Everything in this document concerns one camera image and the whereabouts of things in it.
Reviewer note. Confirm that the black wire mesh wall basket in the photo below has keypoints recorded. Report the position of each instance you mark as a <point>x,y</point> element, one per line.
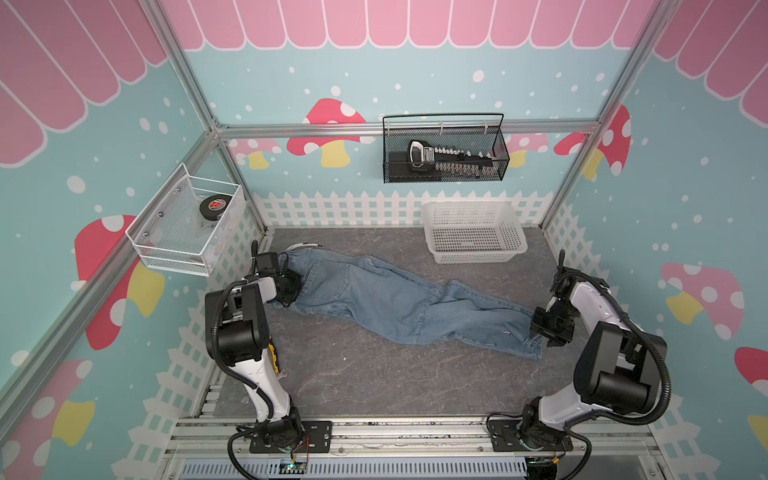
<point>466,131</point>

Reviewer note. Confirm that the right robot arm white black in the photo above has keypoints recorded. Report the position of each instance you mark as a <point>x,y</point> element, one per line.
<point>620,374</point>

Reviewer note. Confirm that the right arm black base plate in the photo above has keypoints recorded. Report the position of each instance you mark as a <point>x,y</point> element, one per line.
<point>513,434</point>

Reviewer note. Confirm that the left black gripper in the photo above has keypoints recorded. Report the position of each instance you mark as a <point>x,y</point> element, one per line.
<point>297,285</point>

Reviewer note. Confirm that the blue denim long pants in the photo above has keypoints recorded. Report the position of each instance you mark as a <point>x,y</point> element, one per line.
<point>405,308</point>

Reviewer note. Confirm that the black screwdriver bit set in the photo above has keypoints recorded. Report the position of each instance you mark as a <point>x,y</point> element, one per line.
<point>451,162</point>

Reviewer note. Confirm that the white wire mesh wall basket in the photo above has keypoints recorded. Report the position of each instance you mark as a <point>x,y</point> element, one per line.
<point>169,234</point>

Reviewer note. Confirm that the yellow black pliers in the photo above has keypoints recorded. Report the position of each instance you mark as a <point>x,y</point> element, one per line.
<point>274,358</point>

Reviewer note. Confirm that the white plastic basket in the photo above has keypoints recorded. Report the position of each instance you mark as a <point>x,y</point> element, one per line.
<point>472,232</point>

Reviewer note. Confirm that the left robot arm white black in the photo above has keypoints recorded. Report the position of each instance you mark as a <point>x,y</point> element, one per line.
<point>238,340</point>

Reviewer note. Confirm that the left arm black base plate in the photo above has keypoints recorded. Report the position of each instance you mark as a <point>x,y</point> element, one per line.
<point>316,439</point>

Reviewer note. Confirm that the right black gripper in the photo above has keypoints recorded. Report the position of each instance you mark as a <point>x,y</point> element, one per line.
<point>556,340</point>

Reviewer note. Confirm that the small green circuit board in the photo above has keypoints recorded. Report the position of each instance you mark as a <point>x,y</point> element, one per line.
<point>292,467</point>

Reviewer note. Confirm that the black tape roll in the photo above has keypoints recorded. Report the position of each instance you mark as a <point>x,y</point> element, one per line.
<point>213,208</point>

